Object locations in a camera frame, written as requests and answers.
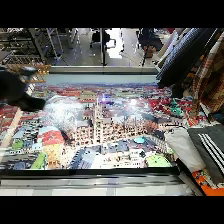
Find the dark green striped garment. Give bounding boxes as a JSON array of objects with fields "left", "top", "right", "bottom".
[{"left": 186, "top": 124, "right": 224, "bottom": 185}]

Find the white garment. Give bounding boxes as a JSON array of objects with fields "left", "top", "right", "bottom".
[{"left": 164, "top": 127, "right": 208, "bottom": 174}]

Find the black garment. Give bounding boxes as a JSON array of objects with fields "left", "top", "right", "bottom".
[{"left": 157, "top": 28, "right": 224, "bottom": 90}]

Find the blue checked shirt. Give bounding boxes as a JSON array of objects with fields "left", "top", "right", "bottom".
[{"left": 155, "top": 28, "right": 209, "bottom": 82}]

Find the brown checked shirt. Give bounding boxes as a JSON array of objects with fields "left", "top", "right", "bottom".
[{"left": 189, "top": 32, "right": 224, "bottom": 123}]

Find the orange garment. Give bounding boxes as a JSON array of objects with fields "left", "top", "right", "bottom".
[{"left": 191, "top": 168, "right": 224, "bottom": 197}]

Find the silver frame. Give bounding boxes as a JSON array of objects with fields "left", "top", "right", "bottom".
[{"left": 0, "top": 65, "right": 205, "bottom": 197}]

